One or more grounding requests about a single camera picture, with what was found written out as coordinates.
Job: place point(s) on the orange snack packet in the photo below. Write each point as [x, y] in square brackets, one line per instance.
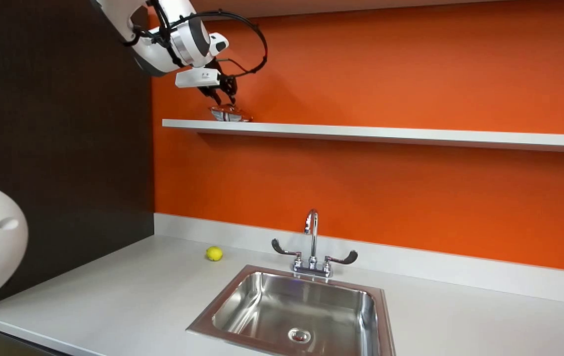
[228, 116]

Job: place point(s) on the grey overhead cabinet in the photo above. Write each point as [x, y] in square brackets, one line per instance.
[361, 7]

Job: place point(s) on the white wall shelf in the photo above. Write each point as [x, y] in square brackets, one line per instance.
[386, 134]

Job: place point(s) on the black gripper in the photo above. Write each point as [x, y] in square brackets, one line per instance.
[226, 85]

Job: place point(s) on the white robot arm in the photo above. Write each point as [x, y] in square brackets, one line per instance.
[163, 33]

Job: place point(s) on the stainless steel sink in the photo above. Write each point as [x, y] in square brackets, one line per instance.
[281, 318]

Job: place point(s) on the small yellow ball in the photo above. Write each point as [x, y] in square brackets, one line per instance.
[214, 255]

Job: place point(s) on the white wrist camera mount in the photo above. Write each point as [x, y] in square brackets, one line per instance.
[196, 79]

